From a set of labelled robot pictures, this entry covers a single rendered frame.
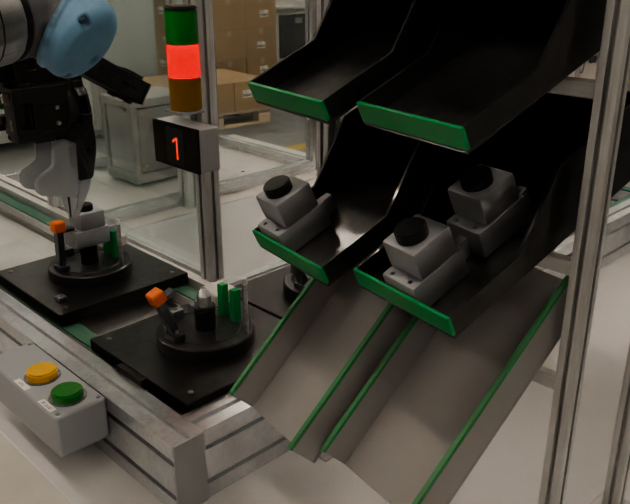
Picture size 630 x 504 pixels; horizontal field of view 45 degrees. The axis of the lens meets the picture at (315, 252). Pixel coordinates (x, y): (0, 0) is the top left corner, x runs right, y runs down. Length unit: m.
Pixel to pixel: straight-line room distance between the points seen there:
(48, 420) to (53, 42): 0.53
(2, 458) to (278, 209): 0.56
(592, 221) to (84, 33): 0.45
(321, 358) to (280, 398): 0.07
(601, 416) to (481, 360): 0.44
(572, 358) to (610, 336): 0.69
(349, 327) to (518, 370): 0.22
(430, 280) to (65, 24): 0.36
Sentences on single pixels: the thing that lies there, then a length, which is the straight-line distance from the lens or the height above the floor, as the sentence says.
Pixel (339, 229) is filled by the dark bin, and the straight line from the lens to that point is 0.80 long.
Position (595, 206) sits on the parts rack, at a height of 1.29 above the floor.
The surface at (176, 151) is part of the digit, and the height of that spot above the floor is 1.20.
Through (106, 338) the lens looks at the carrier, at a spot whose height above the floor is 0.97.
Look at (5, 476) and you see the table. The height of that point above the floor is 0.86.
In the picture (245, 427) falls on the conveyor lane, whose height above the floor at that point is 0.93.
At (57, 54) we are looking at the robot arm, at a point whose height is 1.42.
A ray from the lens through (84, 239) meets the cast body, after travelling 1.33.
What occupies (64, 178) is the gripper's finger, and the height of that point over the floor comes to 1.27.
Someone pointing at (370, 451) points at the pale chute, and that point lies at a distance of 0.81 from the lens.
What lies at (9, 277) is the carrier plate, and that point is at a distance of 1.40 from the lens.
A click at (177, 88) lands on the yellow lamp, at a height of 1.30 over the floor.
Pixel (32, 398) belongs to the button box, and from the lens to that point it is 1.05.
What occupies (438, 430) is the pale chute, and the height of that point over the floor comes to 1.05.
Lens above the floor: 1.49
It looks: 22 degrees down
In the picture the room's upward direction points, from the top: straight up
